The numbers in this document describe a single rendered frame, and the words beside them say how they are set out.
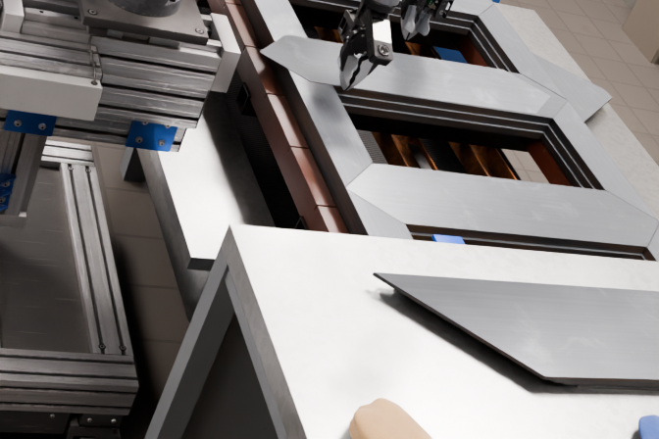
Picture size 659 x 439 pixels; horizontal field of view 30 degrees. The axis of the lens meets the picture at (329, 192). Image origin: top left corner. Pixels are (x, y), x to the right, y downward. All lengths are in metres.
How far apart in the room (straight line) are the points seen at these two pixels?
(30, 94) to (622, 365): 1.04
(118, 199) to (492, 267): 1.78
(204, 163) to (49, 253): 0.56
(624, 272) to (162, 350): 1.38
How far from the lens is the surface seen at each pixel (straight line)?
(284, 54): 2.59
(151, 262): 3.31
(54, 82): 2.09
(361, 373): 1.58
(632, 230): 2.57
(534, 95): 2.90
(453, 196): 2.37
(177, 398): 1.89
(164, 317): 3.16
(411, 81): 2.70
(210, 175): 2.47
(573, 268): 1.98
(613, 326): 1.87
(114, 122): 2.36
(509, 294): 1.80
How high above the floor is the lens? 2.04
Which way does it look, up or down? 32 degrees down
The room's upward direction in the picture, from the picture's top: 24 degrees clockwise
